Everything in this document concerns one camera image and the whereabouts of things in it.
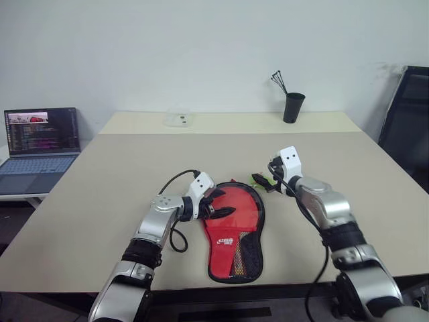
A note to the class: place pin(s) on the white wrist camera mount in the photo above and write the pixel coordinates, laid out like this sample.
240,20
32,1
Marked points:
200,182
291,161

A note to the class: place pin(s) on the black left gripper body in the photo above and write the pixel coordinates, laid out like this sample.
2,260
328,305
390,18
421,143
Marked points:
202,208

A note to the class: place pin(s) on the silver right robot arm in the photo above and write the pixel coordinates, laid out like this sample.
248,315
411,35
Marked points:
335,208

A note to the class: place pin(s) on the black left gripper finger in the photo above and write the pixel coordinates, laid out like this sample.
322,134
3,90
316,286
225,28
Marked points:
218,192
223,212

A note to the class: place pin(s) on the red and black paddle case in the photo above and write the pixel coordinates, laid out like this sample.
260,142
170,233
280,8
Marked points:
231,231

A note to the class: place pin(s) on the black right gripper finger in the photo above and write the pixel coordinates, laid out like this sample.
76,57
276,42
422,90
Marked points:
273,190
260,177

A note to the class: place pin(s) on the black office chair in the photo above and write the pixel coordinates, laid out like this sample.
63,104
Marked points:
407,127

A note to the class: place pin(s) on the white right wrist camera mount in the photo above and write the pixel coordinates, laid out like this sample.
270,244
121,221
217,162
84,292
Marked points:
291,161

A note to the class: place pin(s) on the clear plastic box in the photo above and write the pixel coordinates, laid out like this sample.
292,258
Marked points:
178,118

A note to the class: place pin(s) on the grey open laptop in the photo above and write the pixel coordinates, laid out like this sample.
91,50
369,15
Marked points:
40,147

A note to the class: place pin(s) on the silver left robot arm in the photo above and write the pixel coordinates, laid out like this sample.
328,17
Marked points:
154,224

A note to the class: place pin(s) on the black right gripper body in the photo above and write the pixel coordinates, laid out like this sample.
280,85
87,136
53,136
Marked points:
278,171

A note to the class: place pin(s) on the black table frame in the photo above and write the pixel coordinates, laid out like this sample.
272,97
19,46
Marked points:
234,295

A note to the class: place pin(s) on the black plastic cup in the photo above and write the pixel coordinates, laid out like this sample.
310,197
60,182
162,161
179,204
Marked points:
293,107

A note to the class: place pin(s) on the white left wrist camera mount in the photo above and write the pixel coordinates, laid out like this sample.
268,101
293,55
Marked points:
200,182

